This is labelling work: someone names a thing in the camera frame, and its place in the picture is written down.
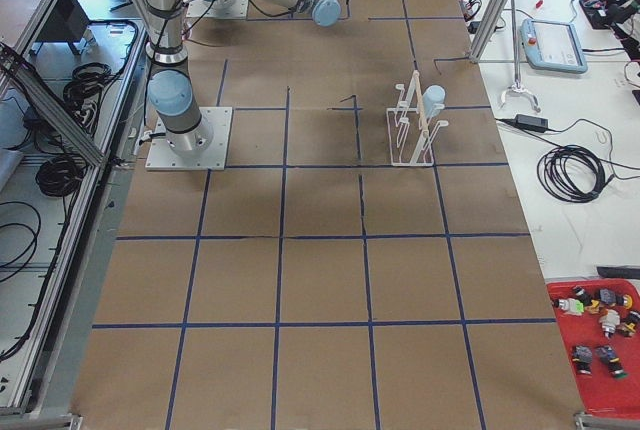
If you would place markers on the aluminium frame post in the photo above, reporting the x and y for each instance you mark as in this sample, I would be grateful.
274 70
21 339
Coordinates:
486 29

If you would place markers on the red parts bin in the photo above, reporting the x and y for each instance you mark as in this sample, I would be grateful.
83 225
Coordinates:
599 324

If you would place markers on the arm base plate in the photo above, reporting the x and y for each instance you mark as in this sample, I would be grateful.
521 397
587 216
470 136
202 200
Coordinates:
205 147
220 9

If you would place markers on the white wire cup rack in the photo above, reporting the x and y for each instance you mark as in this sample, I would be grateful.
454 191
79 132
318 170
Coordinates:
411 135

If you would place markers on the black power adapter brick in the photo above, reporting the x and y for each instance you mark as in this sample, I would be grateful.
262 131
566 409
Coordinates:
531 123

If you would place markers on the light blue plastic cup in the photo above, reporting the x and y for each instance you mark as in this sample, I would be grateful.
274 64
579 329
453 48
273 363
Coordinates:
433 100

